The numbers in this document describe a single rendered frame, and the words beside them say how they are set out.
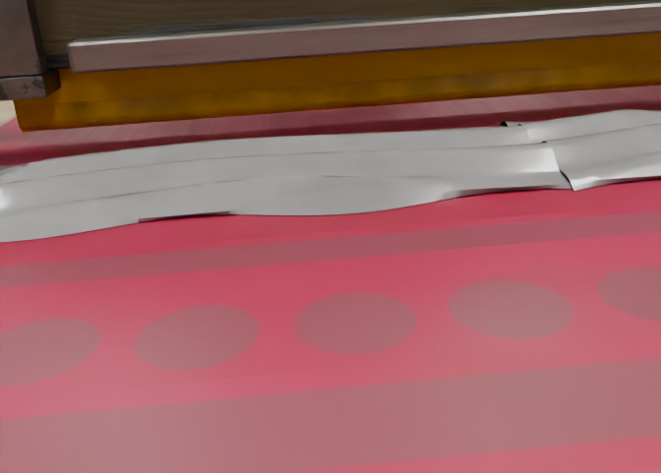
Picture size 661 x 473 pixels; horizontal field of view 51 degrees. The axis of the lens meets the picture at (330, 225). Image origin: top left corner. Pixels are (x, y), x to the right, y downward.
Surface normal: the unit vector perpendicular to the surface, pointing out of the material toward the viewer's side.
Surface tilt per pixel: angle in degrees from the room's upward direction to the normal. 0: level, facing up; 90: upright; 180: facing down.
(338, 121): 0
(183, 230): 0
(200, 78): 90
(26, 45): 90
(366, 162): 33
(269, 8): 90
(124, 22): 90
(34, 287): 0
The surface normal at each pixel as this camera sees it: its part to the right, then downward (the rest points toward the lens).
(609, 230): -0.06, -0.93
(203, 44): 0.07, 0.36
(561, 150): 0.10, -0.59
